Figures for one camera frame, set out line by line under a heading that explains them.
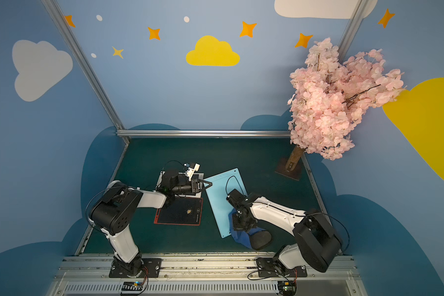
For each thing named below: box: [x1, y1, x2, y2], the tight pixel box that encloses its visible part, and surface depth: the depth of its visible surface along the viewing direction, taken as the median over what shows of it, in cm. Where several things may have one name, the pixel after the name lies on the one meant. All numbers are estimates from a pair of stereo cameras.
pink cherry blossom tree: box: [284, 37, 407, 173], surface depth 64 cm
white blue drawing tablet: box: [202, 167, 248, 239], surface depth 87 cm
